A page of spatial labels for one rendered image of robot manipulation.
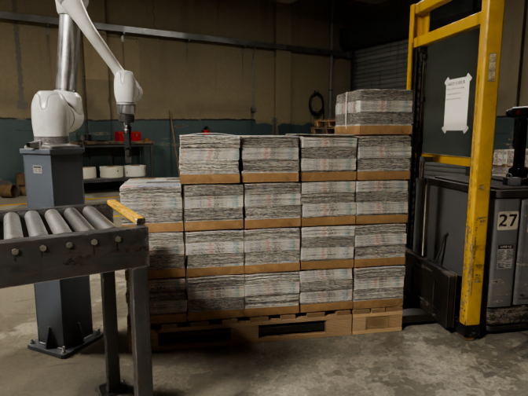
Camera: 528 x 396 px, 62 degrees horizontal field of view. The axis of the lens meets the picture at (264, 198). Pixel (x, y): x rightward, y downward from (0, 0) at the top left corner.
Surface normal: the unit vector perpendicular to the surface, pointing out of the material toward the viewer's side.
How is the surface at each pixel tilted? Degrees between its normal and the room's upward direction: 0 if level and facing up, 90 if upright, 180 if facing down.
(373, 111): 90
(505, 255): 90
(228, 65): 90
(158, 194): 90
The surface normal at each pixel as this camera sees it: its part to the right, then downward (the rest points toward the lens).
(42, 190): -0.42, 0.14
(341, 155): 0.18, 0.15
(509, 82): -0.86, 0.07
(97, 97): 0.51, 0.13
